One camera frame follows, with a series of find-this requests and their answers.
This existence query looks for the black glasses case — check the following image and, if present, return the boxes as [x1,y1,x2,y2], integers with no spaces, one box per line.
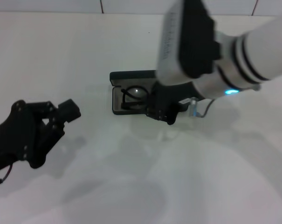
[109,70,190,116]

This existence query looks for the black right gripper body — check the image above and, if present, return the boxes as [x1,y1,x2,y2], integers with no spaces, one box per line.
[151,80,202,108]

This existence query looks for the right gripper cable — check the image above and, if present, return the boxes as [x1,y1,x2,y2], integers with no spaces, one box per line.
[196,84,262,118]

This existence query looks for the right gripper metal connector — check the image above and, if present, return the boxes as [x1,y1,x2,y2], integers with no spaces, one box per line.
[186,97,199,117]

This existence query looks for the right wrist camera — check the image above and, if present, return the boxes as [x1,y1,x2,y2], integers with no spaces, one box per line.
[155,0,222,87]

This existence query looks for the black glasses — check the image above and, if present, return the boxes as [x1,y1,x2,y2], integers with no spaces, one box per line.
[120,85,151,110]

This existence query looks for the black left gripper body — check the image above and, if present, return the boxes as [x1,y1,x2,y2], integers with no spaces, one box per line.
[0,99,65,175]

